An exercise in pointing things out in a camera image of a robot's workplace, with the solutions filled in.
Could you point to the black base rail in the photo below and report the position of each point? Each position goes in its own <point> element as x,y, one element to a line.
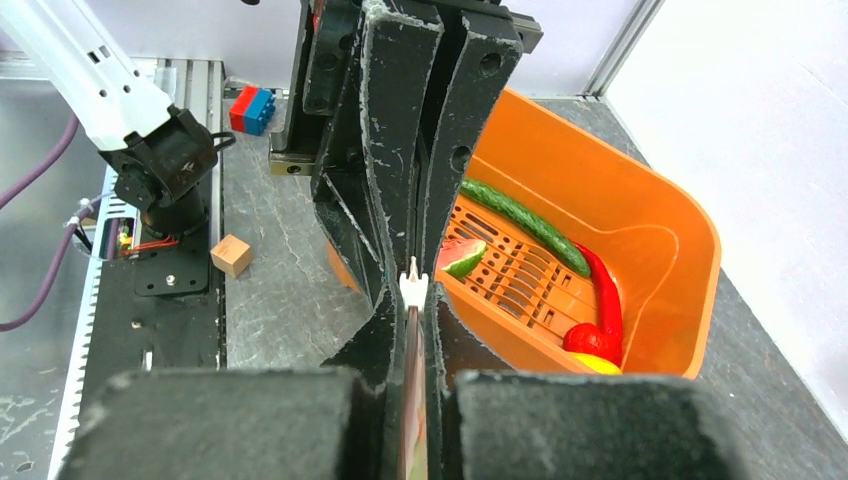
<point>155,310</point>

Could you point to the small wooden cube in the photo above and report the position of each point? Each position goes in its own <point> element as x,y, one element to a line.
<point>231,255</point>

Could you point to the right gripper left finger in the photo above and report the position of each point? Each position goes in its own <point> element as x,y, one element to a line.
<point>322,423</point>

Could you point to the red blue toy block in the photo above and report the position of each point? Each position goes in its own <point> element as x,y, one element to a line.
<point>252,110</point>

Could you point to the green cucumber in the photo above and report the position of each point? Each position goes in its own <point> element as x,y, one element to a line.
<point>531,223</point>

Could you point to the yellow chili pepper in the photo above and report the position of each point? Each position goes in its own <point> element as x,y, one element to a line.
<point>597,364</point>

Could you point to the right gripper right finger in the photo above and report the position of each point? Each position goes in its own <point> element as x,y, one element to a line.
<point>490,422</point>

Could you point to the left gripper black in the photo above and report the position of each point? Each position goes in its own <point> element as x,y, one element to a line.
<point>354,124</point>

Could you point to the red chili pepper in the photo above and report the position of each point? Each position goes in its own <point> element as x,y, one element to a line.
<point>609,306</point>

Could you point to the clear zip top bag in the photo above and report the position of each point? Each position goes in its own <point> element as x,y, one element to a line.
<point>412,450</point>

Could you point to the watermelon slice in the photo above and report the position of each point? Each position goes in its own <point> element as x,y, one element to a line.
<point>458,257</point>

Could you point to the red round tomato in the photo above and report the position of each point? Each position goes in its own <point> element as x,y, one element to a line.
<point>589,339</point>

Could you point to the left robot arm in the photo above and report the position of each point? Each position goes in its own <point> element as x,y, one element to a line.
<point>160,152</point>

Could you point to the orange plastic tub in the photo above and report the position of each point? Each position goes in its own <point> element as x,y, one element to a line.
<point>658,244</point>

